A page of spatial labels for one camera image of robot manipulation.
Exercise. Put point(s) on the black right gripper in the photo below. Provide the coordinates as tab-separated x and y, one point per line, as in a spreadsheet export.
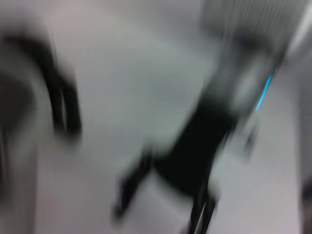
195	151

